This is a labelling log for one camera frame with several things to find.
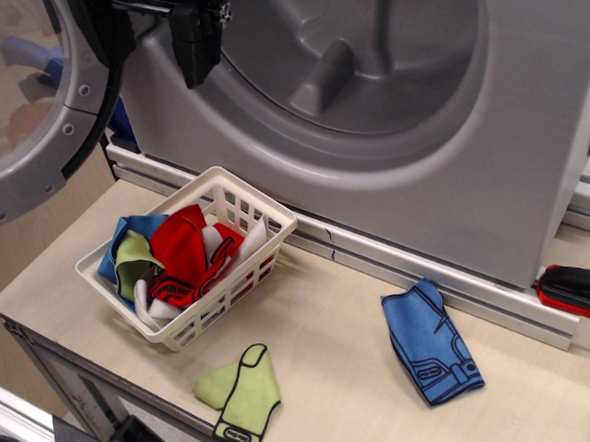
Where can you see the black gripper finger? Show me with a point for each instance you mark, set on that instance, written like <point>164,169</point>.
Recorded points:
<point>196,42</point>
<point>108,30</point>

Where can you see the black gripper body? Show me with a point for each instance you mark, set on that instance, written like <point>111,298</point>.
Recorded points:
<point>219,10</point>

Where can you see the red white patterned cloth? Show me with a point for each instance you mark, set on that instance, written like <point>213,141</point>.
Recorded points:
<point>157,301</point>

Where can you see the green cloth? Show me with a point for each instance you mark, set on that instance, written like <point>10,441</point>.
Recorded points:
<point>134,258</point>
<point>245,393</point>

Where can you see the round grey machine door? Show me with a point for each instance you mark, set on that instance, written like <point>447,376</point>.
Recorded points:
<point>57,92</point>

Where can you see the grey toy washing machine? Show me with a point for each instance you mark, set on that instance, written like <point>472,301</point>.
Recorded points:
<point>329,71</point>

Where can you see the blue cloth in basket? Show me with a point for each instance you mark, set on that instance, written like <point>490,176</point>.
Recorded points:
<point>144,224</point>

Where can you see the red cloth in basket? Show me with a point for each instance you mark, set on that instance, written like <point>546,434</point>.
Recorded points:
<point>178,245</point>

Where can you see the green cloth on table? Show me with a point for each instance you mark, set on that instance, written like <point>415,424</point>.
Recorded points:
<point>245,393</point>

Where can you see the blue jeans cloth on table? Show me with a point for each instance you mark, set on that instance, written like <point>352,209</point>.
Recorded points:
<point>429,345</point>

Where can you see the red black clamp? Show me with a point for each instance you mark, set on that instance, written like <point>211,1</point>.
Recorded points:
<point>565,288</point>

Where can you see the aluminium rail under machine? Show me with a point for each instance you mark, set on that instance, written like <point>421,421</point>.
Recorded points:
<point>357,257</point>

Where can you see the aluminium table frame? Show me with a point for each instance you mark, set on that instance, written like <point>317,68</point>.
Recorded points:
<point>102,399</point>

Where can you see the black bracket on table frame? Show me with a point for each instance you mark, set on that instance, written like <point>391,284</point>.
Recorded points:
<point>134,430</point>

